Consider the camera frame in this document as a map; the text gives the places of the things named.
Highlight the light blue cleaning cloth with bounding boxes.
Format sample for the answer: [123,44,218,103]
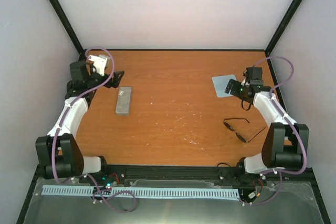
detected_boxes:
[212,74,236,98]

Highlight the grey glasses case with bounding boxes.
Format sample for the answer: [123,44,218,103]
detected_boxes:
[116,86,132,115]

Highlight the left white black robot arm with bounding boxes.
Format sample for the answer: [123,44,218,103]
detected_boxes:
[35,57,124,184]

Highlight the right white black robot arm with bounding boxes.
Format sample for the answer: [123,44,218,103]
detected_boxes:
[225,66,309,175]

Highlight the black sunglasses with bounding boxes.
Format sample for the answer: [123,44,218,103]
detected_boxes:
[223,118,266,144]

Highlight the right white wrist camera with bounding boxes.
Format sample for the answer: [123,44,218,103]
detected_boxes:
[241,70,249,86]

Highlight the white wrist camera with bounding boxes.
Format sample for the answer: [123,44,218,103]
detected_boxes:
[241,70,249,86]
[88,55,109,76]

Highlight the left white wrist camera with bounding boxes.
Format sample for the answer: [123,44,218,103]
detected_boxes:
[88,55,109,76]

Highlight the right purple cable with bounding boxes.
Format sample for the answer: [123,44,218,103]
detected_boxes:
[238,56,308,207]

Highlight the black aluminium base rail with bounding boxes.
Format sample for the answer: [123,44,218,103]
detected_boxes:
[36,165,317,186]

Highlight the left black frame post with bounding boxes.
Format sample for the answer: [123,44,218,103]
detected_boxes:
[49,0,84,56]

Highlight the black frame post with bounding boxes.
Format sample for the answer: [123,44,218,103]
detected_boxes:
[49,0,84,56]
[265,0,303,57]

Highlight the light blue cable duct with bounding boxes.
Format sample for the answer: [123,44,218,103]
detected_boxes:
[41,185,239,200]

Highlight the right black frame post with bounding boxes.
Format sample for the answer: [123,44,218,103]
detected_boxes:
[265,0,303,57]

